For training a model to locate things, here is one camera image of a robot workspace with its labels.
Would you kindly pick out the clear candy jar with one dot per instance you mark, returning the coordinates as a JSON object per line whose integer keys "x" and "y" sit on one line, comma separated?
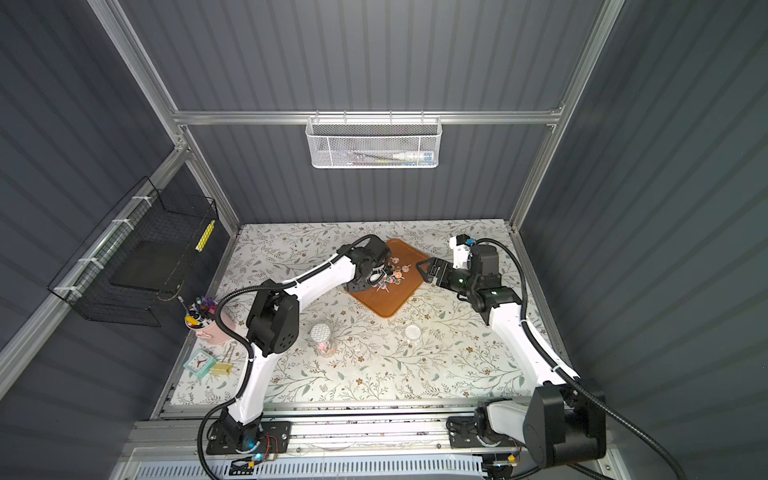
{"x": 379, "y": 276}
{"x": 322, "y": 339}

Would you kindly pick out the yellow tag on basket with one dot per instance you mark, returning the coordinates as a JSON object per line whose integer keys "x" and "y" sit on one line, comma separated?
{"x": 205, "y": 236}

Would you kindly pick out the brown wooden tray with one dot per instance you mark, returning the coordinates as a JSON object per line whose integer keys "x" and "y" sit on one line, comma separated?
{"x": 386, "y": 304}

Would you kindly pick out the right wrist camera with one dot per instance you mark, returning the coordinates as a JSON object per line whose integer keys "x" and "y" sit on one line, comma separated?
{"x": 461, "y": 249}

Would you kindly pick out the pile of colourful lollipops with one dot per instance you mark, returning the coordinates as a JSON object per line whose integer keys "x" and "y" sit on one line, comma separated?
{"x": 401, "y": 269}

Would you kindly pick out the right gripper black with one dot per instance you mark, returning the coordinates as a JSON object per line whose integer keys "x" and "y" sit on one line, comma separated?
{"x": 451, "y": 276}

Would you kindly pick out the teal small clock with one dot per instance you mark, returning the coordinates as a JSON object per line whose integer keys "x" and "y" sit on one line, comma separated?
{"x": 200, "y": 363}

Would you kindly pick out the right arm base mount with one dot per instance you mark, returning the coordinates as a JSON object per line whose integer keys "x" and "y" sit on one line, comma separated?
{"x": 466, "y": 432}

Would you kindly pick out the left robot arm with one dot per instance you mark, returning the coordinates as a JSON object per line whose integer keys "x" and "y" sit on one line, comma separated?
{"x": 273, "y": 320}

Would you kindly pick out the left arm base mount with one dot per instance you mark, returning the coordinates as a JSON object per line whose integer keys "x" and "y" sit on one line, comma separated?
{"x": 271, "y": 437}

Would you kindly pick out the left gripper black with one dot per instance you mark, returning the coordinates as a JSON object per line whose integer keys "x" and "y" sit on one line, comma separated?
{"x": 374, "y": 279}

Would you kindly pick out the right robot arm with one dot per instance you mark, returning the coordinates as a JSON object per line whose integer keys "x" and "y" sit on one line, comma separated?
{"x": 560, "y": 425}

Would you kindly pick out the pink pen cup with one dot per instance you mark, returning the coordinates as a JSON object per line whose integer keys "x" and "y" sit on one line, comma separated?
{"x": 200, "y": 320}

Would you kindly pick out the black wire basket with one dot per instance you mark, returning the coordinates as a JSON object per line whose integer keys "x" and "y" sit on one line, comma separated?
{"x": 134, "y": 271}

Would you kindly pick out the pens in white basket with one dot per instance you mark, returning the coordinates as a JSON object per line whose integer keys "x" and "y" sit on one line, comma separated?
{"x": 408, "y": 158}

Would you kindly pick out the white wire mesh basket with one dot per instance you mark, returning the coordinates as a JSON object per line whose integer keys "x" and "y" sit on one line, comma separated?
{"x": 330, "y": 142}

